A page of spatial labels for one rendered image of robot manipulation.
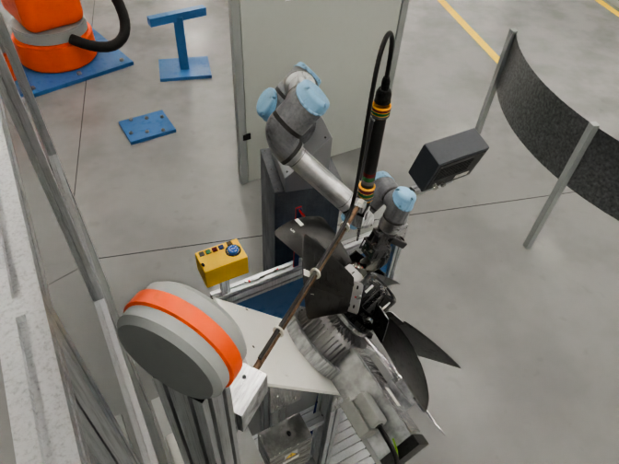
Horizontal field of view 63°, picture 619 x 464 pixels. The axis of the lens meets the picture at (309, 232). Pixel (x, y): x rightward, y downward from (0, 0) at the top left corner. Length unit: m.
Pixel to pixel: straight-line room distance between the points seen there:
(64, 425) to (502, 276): 3.11
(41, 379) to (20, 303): 0.08
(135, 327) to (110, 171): 3.35
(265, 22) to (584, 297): 2.49
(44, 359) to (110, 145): 3.73
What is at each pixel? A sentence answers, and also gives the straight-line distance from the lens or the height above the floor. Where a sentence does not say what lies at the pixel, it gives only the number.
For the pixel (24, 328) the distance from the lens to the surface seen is 0.52.
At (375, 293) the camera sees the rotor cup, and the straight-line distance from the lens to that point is 1.49.
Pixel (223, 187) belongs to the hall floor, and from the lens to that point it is 3.65.
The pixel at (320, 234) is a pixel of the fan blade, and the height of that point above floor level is 1.24.
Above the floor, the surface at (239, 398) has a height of 1.58.
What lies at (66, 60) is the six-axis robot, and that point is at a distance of 5.05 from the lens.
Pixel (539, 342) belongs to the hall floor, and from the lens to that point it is 3.18.
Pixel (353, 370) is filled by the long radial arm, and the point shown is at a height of 1.12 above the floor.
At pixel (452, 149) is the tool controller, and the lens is 2.08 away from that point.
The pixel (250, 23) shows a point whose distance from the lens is 3.06.
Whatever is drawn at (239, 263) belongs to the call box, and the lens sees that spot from 1.79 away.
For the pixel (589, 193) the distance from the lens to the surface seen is 3.23.
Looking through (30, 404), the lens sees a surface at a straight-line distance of 0.47.
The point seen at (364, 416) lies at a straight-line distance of 1.42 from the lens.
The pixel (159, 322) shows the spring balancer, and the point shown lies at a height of 1.96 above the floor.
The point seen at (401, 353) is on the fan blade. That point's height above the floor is 1.23.
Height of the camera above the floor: 2.44
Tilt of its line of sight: 47 degrees down
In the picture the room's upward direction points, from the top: 4 degrees clockwise
